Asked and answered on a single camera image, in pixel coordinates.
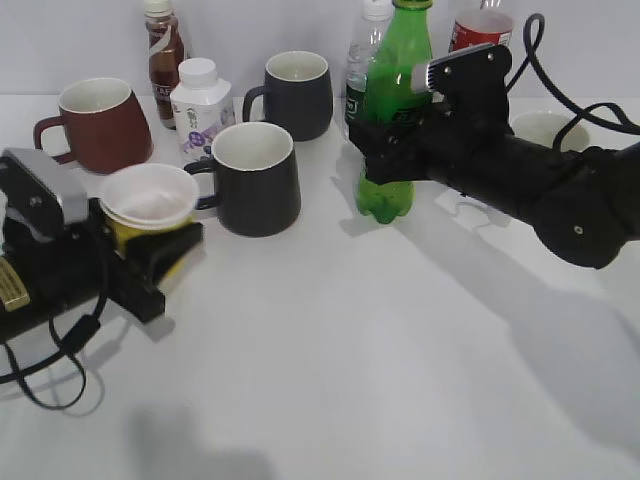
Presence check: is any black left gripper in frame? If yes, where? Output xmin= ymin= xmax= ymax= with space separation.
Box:
xmin=1 ymin=200 xmax=204 ymax=323

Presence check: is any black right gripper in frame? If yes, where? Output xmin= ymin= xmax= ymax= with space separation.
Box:
xmin=349 ymin=44 xmax=514 ymax=188

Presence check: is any yellow paper cup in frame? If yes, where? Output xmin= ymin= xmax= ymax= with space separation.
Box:
xmin=98 ymin=163 xmax=200 ymax=257

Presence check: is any green soda bottle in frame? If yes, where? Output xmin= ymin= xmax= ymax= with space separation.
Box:
xmin=356 ymin=0 xmax=433 ymax=225

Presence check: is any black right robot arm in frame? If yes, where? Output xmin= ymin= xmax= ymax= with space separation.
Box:
xmin=349 ymin=43 xmax=639 ymax=269

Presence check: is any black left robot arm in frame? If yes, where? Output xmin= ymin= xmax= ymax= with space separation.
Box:
xmin=1 ymin=198 xmax=204 ymax=341

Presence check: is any black mug rear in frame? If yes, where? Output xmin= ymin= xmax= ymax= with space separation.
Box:
xmin=242 ymin=51 xmax=333 ymax=142

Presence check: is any black mug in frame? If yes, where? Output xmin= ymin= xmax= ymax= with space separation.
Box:
xmin=242 ymin=51 xmax=333 ymax=142
xmin=184 ymin=122 xmax=301 ymax=237

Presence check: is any black mug front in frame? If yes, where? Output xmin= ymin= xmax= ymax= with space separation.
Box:
xmin=184 ymin=122 xmax=301 ymax=237

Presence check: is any dark red ceramic mug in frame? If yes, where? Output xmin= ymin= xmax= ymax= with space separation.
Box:
xmin=32 ymin=77 xmax=154 ymax=174

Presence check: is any cola bottle red label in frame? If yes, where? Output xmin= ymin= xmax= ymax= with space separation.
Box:
xmin=449 ymin=1 xmax=515 ymax=52

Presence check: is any clear water bottle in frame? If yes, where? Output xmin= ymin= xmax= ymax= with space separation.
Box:
xmin=343 ymin=1 xmax=393 ymax=138

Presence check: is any white ceramic mug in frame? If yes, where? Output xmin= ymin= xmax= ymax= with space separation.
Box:
xmin=511 ymin=112 xmax=590 ymax=152

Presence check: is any white milk carton bottle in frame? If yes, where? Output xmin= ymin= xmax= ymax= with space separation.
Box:
xmin=170 ymin=58 xmax=236 ymax=163

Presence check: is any brown coffee drink bottle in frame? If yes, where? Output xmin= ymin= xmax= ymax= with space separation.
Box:
xmin=143 ymin=0 xmax=187 ymax=130

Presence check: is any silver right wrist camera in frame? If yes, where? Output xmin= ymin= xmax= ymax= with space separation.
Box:
xmin=410 ymin=43 xmax=494 ymax=94

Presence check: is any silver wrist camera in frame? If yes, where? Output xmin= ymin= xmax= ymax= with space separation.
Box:
xmin=1 ymin=148 xmax=89 ymax=238
xmin=410 ymin=43 xmax=494 ymax=94

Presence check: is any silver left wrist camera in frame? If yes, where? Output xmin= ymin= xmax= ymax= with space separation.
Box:
xmin=1 ymin=148 xmax=89 ymax=238

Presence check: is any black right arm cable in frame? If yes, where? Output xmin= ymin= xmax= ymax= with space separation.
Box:
xmin=504 ymin=13 xmax=640 ymax=154

